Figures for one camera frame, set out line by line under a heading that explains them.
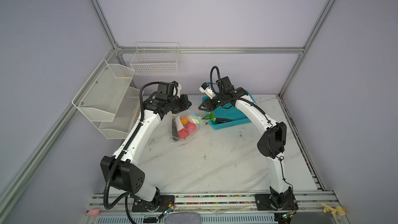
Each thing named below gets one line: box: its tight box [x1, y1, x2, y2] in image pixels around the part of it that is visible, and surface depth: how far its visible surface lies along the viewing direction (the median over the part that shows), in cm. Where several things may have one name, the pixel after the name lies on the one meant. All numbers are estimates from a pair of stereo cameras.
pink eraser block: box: [87, 208, 101, 217], surface depth 72 cm
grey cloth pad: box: [164, 212, 202, 224], surface depth 69 cm
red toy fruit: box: [177, 127, 190, 139], surface depth 85 cm
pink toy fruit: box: [185, 121, 197, 133], surface depth 91 cm
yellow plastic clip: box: [320, 202, 347, 218], surface depth 72 cm
